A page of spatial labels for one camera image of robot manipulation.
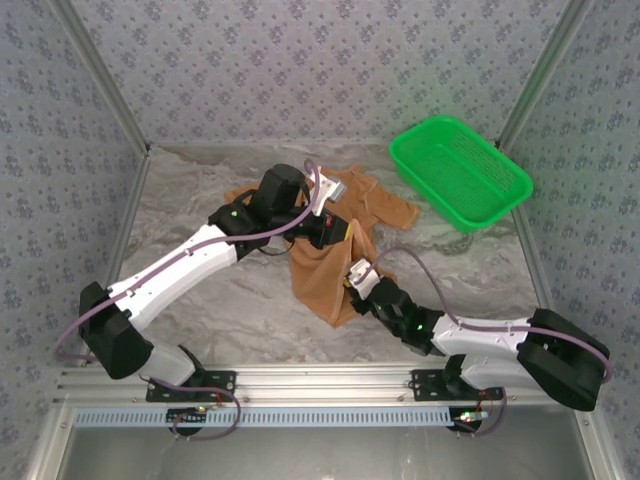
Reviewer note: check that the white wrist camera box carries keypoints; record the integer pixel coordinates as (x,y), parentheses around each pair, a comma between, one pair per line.
(327,192)
(360,274)

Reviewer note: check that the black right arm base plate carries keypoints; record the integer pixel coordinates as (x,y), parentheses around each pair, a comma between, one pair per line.
(425,385)

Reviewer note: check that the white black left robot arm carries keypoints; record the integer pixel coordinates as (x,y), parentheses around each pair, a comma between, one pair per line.
(165,280)

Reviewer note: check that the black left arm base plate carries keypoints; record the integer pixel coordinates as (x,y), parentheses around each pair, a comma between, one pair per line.
(220,382)

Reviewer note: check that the black controller board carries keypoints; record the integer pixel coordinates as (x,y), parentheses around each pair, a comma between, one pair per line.
(182,420)
(467,425)

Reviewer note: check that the green plastic mesh basket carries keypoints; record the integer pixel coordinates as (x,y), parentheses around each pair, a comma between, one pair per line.
(465,175)

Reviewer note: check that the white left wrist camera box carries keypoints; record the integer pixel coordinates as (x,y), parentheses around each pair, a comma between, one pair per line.
(327,192)

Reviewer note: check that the aluminium frame post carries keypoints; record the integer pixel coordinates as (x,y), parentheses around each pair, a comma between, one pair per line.
(545,75)
(100,75)

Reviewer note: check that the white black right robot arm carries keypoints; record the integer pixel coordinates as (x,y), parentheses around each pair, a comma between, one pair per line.
(480,335)

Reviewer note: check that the tan printed t-shirt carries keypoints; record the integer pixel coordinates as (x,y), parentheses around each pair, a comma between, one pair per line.
(320,290)

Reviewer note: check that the grey sheet metal panel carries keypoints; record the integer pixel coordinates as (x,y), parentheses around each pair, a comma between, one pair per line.
(320,455)

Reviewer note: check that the aluminium mounting rail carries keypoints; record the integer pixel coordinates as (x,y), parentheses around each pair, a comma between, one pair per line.
(320,382)

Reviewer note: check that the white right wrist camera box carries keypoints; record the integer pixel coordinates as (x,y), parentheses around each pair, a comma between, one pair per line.
(360,274)

